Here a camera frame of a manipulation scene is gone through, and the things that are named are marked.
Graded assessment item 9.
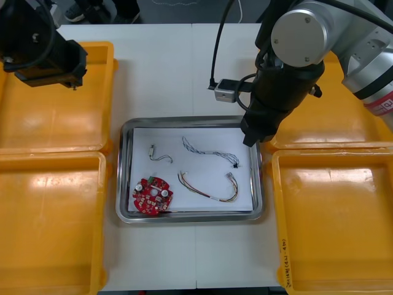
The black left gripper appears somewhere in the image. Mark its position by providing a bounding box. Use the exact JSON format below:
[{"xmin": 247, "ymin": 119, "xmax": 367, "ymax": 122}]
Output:
[{"xmin": 2, "ymin": 39, "xmax": 88, "ymax": 90}]

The person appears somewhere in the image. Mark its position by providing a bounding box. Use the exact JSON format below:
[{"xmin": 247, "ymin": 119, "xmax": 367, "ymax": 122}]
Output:
[{"xmin": 63, "ymin": 0, "xmax": 142, "ymax": 25}]

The round red circuit board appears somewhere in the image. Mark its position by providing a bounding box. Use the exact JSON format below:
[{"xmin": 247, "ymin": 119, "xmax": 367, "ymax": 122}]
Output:
[{"xmin": 131, "ymin": 175, "xmax": 175, "ymax": 216}]

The steel tray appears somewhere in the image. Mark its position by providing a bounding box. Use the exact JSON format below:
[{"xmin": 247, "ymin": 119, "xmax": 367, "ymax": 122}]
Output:
[{"xmin": 115, "ymin": 115, "xmax": 265, "ymax": 222}]

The white sheet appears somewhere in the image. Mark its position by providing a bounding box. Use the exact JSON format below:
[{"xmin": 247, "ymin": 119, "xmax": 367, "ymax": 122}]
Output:
[{"xmin": 128, "ymin": 127, "xmax": 253, "ymax": 213}]

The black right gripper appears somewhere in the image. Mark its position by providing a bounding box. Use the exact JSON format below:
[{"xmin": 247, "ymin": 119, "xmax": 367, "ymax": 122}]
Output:
[{"xmin": 241, "ymin": 96, "xmax": 291, "ymax": 147}]

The multicoloured wire harness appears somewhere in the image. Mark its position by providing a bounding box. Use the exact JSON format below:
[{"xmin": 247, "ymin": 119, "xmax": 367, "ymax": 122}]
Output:
[{"xmin": 177, "ymin": 171, "xmax": 239, "ymax": 203}]

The blue-white twisted wire harness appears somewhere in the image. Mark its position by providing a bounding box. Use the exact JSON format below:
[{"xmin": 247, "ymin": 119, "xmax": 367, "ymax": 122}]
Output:
[{"xmin": 181, "ymin": 136, "xmax": 243, "ymax": 169}]

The white cable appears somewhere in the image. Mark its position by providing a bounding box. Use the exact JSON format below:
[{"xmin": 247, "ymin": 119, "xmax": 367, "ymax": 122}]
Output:
[{"xmin": 152, "ymin": 0, "xmax": 244, "ymax": 24}]

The small solenoid with cable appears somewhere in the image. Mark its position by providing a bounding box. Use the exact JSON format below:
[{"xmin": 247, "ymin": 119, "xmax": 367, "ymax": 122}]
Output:
[{"xmin": 147, "ymin": 143, "xmax": 174, "ymax": 164}]

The yellow-orange plastic bin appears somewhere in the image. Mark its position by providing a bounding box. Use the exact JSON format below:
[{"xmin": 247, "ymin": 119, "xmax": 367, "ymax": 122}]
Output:
[
  {"xmin": 265, "ymin": 149, "xmax": 393, "ymax": 293},
  {"xmin": 0, "ymin": 41, "xmax": 119, "ymax": 154},
  {"xmin": 0, "ymin": 150, "xmax": 108, "ymax": 293},
  {"xmin": 263, "ymin": 49, "xmax": 393, "ymax": 151}
]

